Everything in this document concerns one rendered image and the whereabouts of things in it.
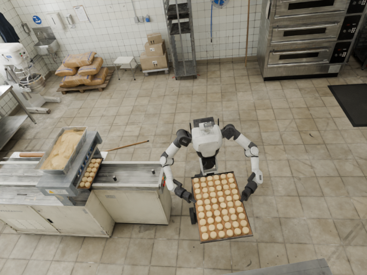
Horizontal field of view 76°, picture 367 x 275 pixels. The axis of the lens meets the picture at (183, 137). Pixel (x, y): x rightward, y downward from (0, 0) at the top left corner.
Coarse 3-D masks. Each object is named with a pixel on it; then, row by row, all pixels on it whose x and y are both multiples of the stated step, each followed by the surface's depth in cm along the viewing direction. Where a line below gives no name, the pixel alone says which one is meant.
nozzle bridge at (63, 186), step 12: (96, 132) 255; (84, 144) 243; (96, 144) 261; (84, 156) 231; (72, 168) 221; (84, 168) 237; (48, 180) 214; (60, 180) 213; (72, 180) 211; (48, 192) 216; (60, 192) 214; (72, 192) 212; (72, 204) 229
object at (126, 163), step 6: (0, 162) 280; (6, 162) 279; (12, 162) 278; (18, 162) 277; (24, 162) 275; (30, 162) 274; (36, 162) 273; (102, 162) 261; (108, 162) 260; (114, 162) 258; (120, 162) 257; (126, 162) 256; (132, 162) 255; (138, 162) 254; (144, 162) 253; (150, 162) 252; (156, 162) 251
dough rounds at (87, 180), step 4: (92, 160) 261; (96, 160) 260; (100, 160) 262; (92, 164) 257; (96, 164) 256; (88, 168) 254; (92, 168) 256; (96, 168) 255; (88, 172) 250; (92, 172) 249; (84, 176) 249; (88, 176) 248; (92, 176) 247; (84, 180) 243; (88, 180) 242; (92, 180) 244; (80, 184) 239; (84, 184) 240; (88, 184) 238
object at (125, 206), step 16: (112, 176) 252; (128, 176) 250; (144, 176) 247; (96, 192) 246; (112, 192) 243; (128, 192) 240; (144, 192) 237; (112, 208) 269; (128, 208) 266; (144, 208) 262; (160, 208) 258; (160, 224) 294
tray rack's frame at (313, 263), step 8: (288, 264) 87; (296, 264) 87; (304, 264) 87; (312, 264) 86; (240, 272) 87; (248, 272) 87; (256, 272) 87; (264, 272) 86; (272, 272) 86; (280, 272) 86; (288, 272) 85; (296, 272) 85; (304, 272) 85; (312, 272) 84; (320, 272) 84; (328, 272) 84
